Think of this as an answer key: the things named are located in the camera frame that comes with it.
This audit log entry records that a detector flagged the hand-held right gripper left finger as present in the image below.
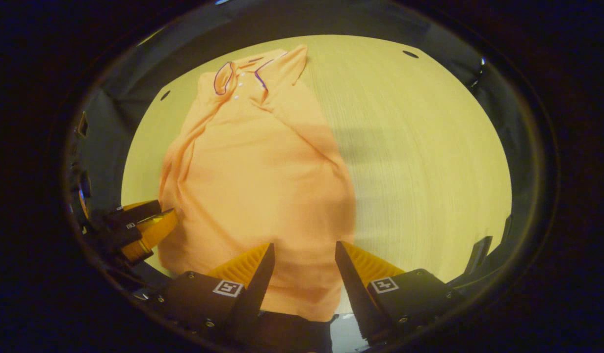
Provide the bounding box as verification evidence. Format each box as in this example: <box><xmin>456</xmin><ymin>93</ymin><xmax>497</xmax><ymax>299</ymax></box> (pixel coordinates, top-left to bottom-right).
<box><xmin>157</xmin><ymin>243</ymin><xmax>276</xmax><ymax>346</ymax></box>

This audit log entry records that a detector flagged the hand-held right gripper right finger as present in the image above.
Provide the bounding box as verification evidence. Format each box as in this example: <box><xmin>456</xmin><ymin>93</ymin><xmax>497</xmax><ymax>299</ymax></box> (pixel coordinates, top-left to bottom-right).
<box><xmin>335</xmin><ymin>240</ymin><xmax>467</xmax><ymax>344</ymax></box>

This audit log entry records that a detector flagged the orange T-shirt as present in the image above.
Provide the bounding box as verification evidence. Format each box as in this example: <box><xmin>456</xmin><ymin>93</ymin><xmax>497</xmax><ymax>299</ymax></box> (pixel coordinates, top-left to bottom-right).
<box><xmin>157</xmin><ymin>44</ymin><xmax>357</xmax><ymax>323</ymax></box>

